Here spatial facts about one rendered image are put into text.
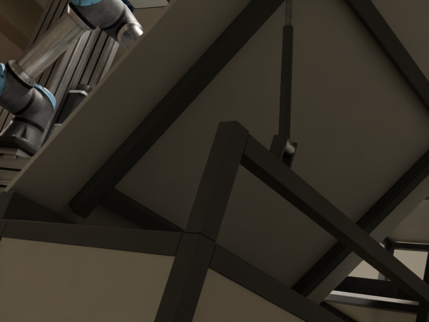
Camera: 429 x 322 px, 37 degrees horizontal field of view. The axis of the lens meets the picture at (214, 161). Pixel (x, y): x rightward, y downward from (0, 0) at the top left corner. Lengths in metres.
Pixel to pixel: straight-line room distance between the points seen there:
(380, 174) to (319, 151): 0.28
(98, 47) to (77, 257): 1.67
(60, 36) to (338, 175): 0.99
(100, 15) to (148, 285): 1.27
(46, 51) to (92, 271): 1.16
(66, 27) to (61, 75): 0.47
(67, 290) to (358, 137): 1.00
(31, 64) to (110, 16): 0.30
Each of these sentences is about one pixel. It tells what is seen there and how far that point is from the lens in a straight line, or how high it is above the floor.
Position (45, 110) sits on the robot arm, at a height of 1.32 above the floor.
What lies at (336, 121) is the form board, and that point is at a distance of 1.76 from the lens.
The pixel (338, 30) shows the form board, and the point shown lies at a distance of 1.63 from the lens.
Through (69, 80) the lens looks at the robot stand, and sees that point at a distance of 2.62.
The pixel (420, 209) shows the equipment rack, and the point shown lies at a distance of 2.47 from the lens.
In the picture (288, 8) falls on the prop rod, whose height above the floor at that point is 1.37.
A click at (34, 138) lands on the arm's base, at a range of 2.23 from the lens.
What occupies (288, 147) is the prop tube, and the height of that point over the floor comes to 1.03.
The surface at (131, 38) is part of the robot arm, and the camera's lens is 2.11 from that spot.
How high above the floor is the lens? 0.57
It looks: 20 degrees up
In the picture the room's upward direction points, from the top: 18 degrees clockwise
